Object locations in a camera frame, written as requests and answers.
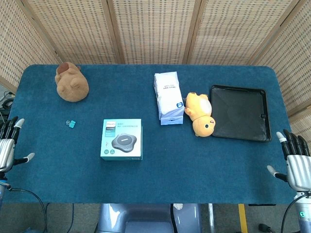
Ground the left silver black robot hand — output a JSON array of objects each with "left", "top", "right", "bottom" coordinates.
[{"left": 0, "top": 116, "right": 35, "bottom": 173}]

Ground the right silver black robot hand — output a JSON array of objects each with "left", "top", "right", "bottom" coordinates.
[{"left": 267, "top": 129, "right": 311, "bottom": 193}]

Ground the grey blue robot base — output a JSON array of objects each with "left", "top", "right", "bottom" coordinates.
[{"left": 96, "top": 203, "right": 202, "bottom": 233}]

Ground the teal speakerphone product box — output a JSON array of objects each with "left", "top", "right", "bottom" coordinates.
[{"left": 100, "top": 118, "right": 143, "bottom": 162}]

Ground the black square plastic tray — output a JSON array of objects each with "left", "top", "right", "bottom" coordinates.
[{"left": 209, "top": 84, "right": 272, "bottom": 143}]

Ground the brown plush capybara toy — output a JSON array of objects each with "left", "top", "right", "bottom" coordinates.
[{"left": 54, "top": 62, "right": 89, "bottom": 103}]

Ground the yellow plush hamster toy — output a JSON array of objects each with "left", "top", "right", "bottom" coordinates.
[{"left": 184, "top": 92, "right": 217, "bottom": 137}]

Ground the blue felt table mat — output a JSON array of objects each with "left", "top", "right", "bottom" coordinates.
[{"left": 1, "top": 64, "right": 297, "bottom": 205}]

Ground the white blue tissue pack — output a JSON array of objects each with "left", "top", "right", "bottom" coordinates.
[{"left": 154, "top": 71, "right": 185, "bottom": 126}]

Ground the woven rattan folding screen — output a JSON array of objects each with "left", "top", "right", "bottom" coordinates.
[{"left": 0, "top": 0, "right": 311, "bottom": 136}]

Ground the black cable bundle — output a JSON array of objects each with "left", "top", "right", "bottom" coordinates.
[{"left": 0, "top": 90, "right": 16, "bottom": 117}]

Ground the blue cable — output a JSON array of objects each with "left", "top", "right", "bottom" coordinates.
[{"left": 65, "top": 203, "right": 75, "bottom": 233}]

